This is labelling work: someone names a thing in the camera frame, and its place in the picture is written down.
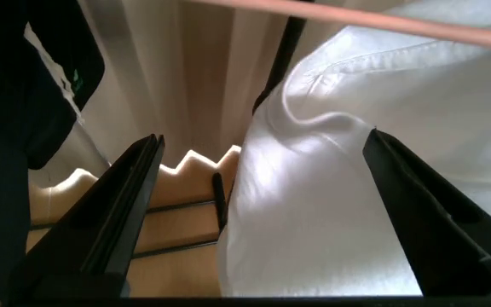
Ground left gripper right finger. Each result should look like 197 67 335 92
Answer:
362 129 491 298

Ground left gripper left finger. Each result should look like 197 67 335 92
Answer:
6 133 165 299

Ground white garment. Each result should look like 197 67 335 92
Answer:
216 0 491 298

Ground black shorts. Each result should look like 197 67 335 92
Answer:
0 0 107 307

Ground pink clothes hanger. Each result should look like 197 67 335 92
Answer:
188 0 491 53

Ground black clothes rack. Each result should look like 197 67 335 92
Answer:
27 15 309 260

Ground beige curtain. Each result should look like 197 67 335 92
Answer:
27 0 408 176

